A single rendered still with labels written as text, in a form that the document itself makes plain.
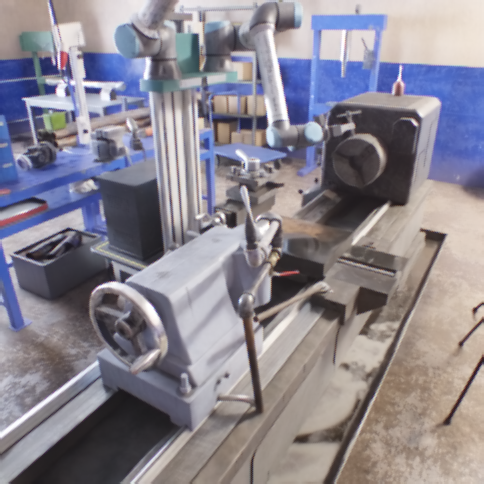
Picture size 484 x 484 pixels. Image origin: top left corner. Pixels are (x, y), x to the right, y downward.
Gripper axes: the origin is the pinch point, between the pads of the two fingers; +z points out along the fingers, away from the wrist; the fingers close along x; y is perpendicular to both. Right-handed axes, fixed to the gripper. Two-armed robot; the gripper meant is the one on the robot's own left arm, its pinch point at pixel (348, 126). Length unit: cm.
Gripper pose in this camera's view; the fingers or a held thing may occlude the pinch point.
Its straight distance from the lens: 225.3
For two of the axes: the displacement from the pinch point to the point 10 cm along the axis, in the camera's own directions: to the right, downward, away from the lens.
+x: 3.3, 1.6, -9.3
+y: 2.4, 9.4, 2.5
